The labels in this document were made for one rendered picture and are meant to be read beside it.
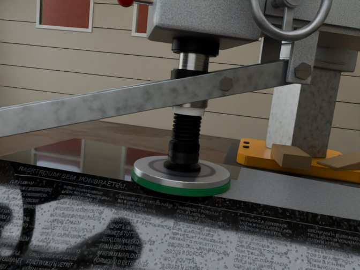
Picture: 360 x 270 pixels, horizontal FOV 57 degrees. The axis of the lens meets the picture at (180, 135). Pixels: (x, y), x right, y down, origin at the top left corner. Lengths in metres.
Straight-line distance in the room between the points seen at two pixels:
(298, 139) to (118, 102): 0.96
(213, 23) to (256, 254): 0.41
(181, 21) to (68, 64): 7.32
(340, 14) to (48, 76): 7.66
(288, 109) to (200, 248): 0.95
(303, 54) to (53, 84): 7.56
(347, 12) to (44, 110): 0.60
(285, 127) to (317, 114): 0.14
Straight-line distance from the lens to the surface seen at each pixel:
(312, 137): 1.49
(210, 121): 6.88
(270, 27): 0.59
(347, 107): 7.07
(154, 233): 0.64
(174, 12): 0.60
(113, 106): 0.64
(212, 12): 0.62
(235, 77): 0.67
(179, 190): 0.63
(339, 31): 0.74
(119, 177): 0.72
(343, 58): 1.47
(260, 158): 1.32
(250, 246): 0.63
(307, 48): 0.71
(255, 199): 0.69
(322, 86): 1.49
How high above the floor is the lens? 1.04
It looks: 9 degrees down
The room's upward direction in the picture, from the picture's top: 6 degrees clockwise
